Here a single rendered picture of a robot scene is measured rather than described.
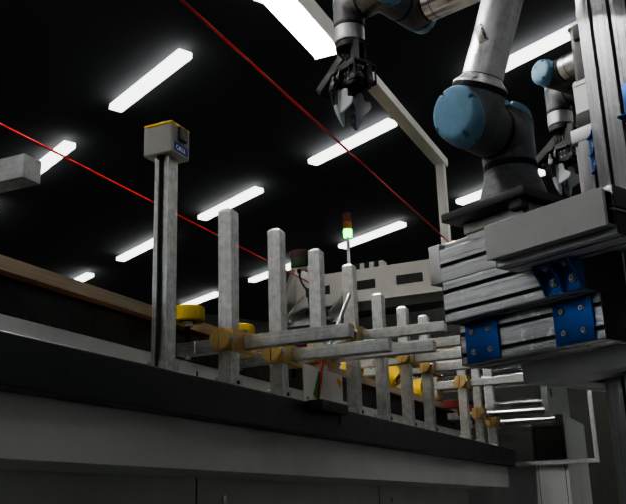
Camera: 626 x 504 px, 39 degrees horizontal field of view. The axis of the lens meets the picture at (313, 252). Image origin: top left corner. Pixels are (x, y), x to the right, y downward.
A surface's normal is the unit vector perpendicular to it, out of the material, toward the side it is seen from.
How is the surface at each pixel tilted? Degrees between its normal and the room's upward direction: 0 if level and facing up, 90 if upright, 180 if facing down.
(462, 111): 97
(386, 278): 90
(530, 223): 90
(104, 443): 90
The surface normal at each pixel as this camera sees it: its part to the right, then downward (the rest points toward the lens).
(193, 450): 0.91, -0.15
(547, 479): -0.41, -0.25
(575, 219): -0.78, -0.15
